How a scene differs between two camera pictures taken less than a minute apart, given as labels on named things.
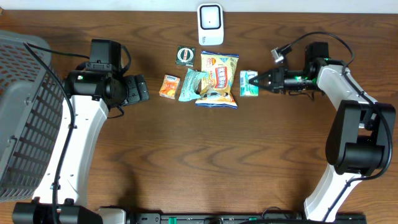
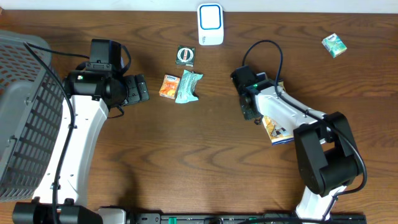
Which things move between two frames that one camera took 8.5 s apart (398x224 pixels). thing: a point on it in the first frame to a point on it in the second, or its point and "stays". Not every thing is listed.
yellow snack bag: x=217 y=89 to x=278 y=132
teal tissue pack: x=245 y=89 to x=334 y=45
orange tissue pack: x=170 y=86 stays
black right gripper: x=275 y=80 to x=248 y=114
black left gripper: x=132 y=89 stays
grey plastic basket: x=32 y=104 stays
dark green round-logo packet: x=185 y=56 stays
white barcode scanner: x=211 y=23 stays
